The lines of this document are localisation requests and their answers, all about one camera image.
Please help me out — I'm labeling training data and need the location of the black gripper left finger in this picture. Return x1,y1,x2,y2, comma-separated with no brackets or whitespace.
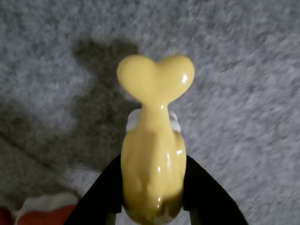
69,154,124,225

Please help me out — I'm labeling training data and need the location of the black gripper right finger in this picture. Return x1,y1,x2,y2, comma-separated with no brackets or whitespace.
183,156,249,225

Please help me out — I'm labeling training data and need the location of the yellow egg sushi toy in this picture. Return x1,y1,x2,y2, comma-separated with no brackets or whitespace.
116,54,196,225

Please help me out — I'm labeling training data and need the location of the grey carpet mat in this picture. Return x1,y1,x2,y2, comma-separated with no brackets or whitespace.
0,0,300,225
0,135,83,225

